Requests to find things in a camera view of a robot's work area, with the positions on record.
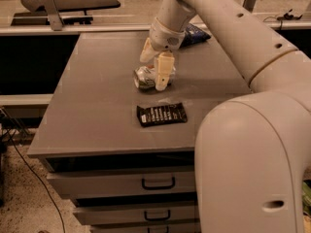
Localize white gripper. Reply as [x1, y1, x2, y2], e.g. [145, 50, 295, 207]
[140, 17, 186, 91]

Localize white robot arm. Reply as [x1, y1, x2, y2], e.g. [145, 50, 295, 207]
[140, 0, 311, 233]

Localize blue chip bag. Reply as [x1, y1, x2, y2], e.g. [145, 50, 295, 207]
[181, 23, 211, 48]

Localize black snack bar wrapper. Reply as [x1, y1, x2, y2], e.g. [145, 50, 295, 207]
[136, 103, 188, 127]

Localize grey drawer cabinet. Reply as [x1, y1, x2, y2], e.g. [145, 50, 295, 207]
[28, 31, 249, 229]

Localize top grey drawer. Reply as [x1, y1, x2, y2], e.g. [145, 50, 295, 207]
[47, 166, 195, 199]

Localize grey drawer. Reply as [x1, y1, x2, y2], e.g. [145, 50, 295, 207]
[90, 222, 201, 233]
[73, 201, 199, 225]
[47, 166, 195, 199]

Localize middle grey drawer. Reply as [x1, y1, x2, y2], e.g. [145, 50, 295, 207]
[73, 201, 199, 225]

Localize bottom grey drawer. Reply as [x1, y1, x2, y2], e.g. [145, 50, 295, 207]
[90, 222, 201, 233]

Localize left metal bracket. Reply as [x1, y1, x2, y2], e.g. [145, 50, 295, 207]
[40, 0, 63, 31]

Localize black cable on rail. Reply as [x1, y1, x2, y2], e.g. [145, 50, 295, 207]
[262, 8, 297, 29]

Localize black floor cable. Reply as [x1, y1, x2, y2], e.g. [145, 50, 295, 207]
[0, 107, 67, 233]

